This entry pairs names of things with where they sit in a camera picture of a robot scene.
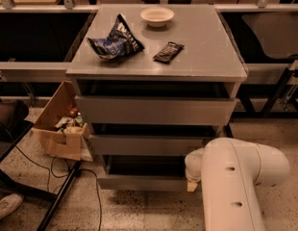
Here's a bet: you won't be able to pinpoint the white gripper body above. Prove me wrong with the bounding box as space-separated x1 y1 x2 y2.
185 148 204 182

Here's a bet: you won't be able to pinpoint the grey bottom drawer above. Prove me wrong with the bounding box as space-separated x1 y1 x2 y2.
99 155 187 192

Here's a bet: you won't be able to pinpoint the grey drawer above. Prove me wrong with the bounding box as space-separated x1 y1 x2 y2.
76 95 236 126
90 135 211 156
99 155 187 192

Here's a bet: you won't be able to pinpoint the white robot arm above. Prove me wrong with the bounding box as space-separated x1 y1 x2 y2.
185 138 290 231

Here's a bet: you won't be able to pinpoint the grey drawer cabinet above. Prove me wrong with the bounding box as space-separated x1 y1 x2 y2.
67 5 247 183

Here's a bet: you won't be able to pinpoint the grey middle drawer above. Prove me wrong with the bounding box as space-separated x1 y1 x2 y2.
90 135 211 156

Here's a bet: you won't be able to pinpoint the grey top drawer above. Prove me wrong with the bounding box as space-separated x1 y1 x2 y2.
76 95 236 126

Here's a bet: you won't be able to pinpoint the black snack bar wrapper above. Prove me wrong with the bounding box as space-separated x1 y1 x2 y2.
153 41 185 64

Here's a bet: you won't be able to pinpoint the cardboard box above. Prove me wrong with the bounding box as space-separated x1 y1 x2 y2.
32 81 94 162

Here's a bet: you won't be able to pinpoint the items in cardboard box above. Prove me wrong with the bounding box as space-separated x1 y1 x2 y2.
55 107 84 134

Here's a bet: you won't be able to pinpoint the blue chip bag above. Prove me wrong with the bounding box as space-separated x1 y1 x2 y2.
87 13 144 61

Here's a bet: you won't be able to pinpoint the white bowl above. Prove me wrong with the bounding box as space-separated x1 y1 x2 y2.
140 7 174 27

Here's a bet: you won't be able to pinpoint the grey chair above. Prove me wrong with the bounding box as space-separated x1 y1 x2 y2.
242 12 298 117

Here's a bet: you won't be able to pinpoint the dark bag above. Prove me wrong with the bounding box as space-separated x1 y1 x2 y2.
0 100 33 141

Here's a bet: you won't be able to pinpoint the white shoe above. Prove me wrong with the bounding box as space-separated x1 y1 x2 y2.
0 193 24 220

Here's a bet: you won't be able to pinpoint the black floor cable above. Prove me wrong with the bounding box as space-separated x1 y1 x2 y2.
14 144 103 231

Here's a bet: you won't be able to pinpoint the black table leg frame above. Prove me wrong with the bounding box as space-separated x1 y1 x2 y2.
0 120 81 231

